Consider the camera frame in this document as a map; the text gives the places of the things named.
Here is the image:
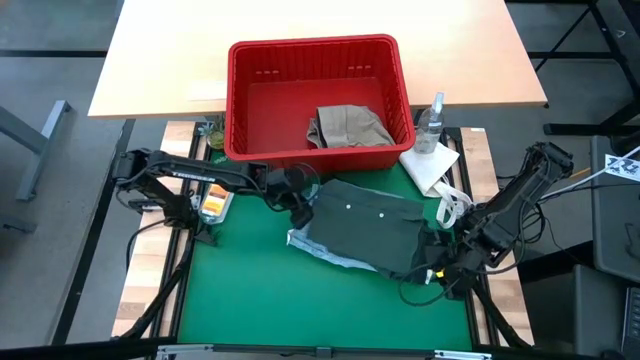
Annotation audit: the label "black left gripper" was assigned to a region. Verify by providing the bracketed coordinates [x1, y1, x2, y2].
[264, 166, 317, 230]

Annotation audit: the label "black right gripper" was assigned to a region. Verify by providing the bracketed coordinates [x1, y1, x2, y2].
[424, 239, 482, 302]

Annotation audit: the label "light blue denim garment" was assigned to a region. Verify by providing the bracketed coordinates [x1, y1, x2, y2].
[286, 227, 379, 273]

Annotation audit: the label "dark green garment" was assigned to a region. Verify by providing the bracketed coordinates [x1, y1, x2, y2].
[305, 178, 432, 280]

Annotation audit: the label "beige trousers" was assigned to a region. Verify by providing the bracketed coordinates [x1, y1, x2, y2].
[306, 103, 396, 150]

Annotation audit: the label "red plastic laundry basket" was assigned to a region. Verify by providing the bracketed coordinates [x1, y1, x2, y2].
[223, 33, 416, 176]

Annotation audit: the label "wipes packet with orange label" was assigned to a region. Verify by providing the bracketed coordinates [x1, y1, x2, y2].
[199, 183, 235, 225]

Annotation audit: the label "white cloth tote bag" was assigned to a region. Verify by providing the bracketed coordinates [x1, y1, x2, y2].
[398, 142, 475, 230]

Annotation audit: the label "clear plastic spray bottle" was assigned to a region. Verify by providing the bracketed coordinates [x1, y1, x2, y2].
[412, 92, 447, 156]

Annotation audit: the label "grey plastic case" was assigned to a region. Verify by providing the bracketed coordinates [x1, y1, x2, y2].
[591, 134, 640, 284]

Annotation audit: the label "light wood table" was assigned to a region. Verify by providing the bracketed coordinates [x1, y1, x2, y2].
[88, 0, 549, 120]

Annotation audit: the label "white printed tag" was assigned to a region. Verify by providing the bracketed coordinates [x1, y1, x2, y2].
[603, 153, 640, 183]

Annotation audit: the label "black table base bar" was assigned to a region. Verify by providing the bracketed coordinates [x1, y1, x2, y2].
[51, 118, 137, 347]

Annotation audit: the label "grey metal table leg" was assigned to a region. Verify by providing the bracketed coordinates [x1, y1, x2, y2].
[0, 99, 72, 202]

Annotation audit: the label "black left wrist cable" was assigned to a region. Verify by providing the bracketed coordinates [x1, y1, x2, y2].
[249, 162, 322, 214]

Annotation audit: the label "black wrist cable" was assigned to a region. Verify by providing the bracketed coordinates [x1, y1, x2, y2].
[249, 162, 322, 214]
[398, 259, 467, 308]

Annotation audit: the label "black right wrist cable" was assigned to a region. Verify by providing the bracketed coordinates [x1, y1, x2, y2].
[398, 259, 467, 308]

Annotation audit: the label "black metal rig frame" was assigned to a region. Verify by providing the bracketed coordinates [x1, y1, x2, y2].
[0, 119, 616, 360]

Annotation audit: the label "black metal desk frame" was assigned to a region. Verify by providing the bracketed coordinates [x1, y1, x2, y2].
[527, 0, 640, 137]

